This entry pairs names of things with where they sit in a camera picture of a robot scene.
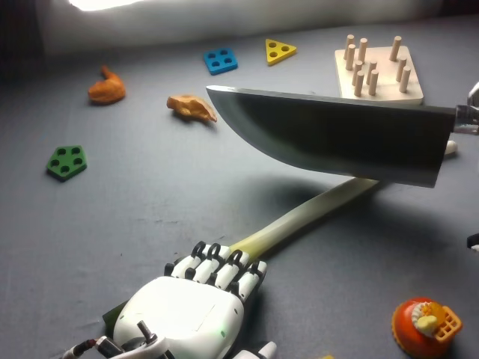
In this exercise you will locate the long green onion stalk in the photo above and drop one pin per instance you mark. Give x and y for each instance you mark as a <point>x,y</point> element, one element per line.
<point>299,217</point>

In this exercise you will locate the orange fried chicken wing toy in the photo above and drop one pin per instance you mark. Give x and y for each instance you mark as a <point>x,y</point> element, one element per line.
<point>191,108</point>

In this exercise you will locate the orange fried chicken leg toy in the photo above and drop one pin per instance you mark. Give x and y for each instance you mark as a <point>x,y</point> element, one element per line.
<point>108,89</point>

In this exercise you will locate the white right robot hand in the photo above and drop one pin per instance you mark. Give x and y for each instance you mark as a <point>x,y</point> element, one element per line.
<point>473,243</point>

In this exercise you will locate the orange cake toy with waffle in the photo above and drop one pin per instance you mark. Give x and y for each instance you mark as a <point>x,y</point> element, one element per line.
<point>411,329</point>

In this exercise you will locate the green pentagon five-hole block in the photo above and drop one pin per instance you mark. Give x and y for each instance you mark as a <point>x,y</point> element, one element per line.
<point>66,161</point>

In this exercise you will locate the wooden peg board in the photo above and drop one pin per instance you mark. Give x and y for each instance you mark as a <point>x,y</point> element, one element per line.
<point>385,95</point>

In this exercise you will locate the blue square four-hole block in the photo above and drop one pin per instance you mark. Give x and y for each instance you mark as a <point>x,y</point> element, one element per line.
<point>221,67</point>

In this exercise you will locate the yellow triangle three-hole block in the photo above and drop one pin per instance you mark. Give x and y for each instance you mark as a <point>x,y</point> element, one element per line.
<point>280,48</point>

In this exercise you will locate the kitchen knife with steel blade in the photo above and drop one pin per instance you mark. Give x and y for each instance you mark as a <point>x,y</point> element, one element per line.
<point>337,138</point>

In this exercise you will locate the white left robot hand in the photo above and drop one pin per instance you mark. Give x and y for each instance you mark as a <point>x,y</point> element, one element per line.
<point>187,310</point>

